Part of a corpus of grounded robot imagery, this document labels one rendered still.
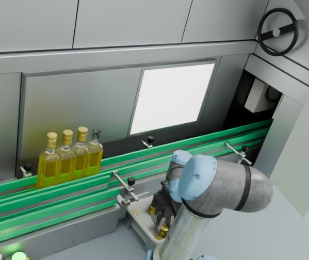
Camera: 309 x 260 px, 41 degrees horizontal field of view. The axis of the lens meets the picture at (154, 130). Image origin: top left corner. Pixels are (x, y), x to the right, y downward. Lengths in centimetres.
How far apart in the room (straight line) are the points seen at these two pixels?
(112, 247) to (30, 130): 54
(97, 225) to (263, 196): 76
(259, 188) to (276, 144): 108
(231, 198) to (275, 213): 108
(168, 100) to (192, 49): 25
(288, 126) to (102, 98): 90
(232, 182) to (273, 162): 114
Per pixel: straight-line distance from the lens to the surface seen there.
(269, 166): 216
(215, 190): 100
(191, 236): 115
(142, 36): 163
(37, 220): 146
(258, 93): 228
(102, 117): 167
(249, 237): 190
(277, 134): 209
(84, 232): 160
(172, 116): 192
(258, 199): 104
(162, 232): 168
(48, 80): 146
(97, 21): 149
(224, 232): 186
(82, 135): 148
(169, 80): 179
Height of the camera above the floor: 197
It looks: 31 degrees down
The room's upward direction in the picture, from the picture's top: 15 degrees clockwise
